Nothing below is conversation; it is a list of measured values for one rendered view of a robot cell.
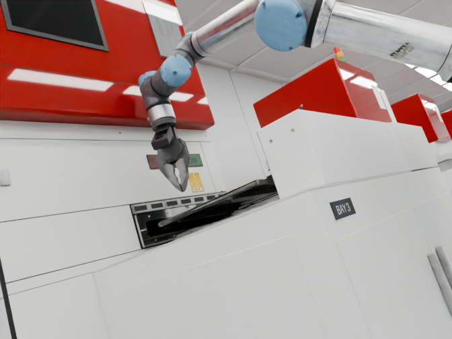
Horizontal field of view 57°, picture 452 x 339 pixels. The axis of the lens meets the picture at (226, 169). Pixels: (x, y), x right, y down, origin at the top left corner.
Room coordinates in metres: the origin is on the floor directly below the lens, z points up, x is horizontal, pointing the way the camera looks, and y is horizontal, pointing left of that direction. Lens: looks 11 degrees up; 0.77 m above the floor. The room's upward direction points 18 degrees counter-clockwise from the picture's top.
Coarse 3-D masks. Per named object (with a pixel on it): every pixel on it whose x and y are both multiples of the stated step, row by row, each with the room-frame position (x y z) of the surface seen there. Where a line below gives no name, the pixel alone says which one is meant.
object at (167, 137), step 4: (164, 128) 1.12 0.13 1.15; (168, 128) 1.11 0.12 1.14; (156, 132) 1.12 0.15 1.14; (160, 132) 1.10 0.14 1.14; (164, 132) 1.09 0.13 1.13; (168, 132) 1.08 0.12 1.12; (156, 136) 1.08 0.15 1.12; (160, 136) 1.05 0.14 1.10; (164, 136) 1.05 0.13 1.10; (168, 136) 1.06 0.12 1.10; (152, 140) 1.05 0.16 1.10; (156, 140) 1.04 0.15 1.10; (160, 140) 1.04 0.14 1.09; (164, 140) 1.04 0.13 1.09; (168, 140) 1.05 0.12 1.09; (152, 144) 1.04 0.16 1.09; (156, 144) 1.04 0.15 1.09; (160, 144) 1.04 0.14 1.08; (164, 144) 1.04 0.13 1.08; (168, 144) 1.04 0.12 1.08; (156, 148) 1.05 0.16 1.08; (160, 148) 1.05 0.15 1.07
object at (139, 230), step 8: (176, 208) 1.27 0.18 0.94; (184, 208) 1.30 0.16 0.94; (136, 216) 1.14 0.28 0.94; (144, 216) 1.16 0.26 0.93; (152, 216) 1.19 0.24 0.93; (160, 216) 1.21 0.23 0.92; (168, 216) 1.23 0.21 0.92; (136, 224) 1.15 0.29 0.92; (144, 224) 1.16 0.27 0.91; (208, 224) 1.36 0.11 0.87; (144, 232) 1.15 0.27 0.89; (176, 232) 1.25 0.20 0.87; (184, 232) 1.27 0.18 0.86; (144, 240) 1.14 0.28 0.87; (152, 240) 1.17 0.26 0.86; (160, 240) 1.19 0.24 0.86; (168, 240) 1.21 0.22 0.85
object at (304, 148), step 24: (288, 120) 0.71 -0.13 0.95; (312, 120) 0.72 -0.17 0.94; (336, 120) 0.81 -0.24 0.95; (360, 120) 0.93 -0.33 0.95; (264, 144) 0.74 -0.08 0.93; (288, 144) 0.71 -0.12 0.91; (312, 144) 0.69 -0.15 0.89; (336, 144) 0.78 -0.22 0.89; (360, 144) 0.88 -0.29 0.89; (384, 144) 1.01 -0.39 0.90; (288, 168) 0.72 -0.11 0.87; (312, 168) 0.70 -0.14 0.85; (336, 168) 0.74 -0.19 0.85; (360, 168) 0.83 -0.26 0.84; (384, 168) 0.95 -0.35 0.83; (408, 168) 1.11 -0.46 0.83; (288, 192) 0.73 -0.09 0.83
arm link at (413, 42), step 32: (288, 0) 0.74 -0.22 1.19; (320, 0) 0.75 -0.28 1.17; (288, 32) 0.78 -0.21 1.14; (320, 32) 0.78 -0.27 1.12; (352, 32) 0.77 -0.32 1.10; (384, 32) 0.76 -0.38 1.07; (416, 32) 0.76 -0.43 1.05; (448, 32) 0.75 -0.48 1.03; (416, 64) 0.80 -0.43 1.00; (448, 64) 0.77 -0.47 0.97
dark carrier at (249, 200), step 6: (258, 186) 1.02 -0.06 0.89; (264, 186) 1.06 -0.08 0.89; (270, 186) 1.11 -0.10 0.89; (276, 192) 1.32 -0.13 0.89; (228, 198) 1.07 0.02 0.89; (240, 198) 1.16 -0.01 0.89; (246, 198) 1.21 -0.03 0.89; (252, 198) 1.26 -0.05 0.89; (258, 198) 1.32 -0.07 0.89; (216, 204) 1.11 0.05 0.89; (222, 204) 1.16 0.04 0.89; (228, 204) 1.21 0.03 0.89; (234, 204) 1.26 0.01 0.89; (240, 204) 1.32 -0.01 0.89; (204, 210) 1.15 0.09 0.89; (210, 210) 1.20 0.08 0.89
